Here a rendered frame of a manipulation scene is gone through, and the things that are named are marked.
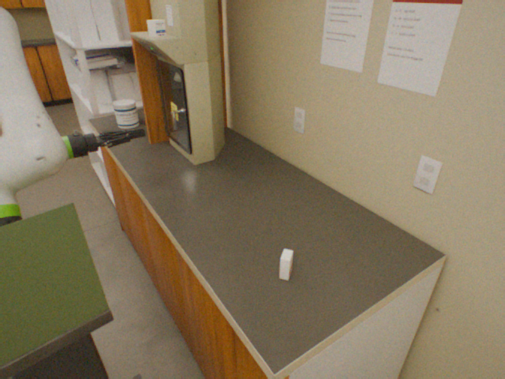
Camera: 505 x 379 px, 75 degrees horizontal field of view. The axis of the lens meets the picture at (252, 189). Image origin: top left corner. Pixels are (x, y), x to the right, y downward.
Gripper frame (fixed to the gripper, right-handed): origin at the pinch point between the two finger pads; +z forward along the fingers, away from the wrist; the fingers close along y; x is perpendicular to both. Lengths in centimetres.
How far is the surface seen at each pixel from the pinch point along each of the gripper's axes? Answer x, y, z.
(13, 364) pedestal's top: 20, -73, -54
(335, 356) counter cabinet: 30, -109, 16
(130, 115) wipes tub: 13, 63, 13
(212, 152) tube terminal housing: 15.1, -5.2, 33.6
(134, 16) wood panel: -43, 33, 16
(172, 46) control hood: -34.6, -4.5, 18.9
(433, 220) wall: 11, -100, 67
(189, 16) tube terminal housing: -45, -4, 27
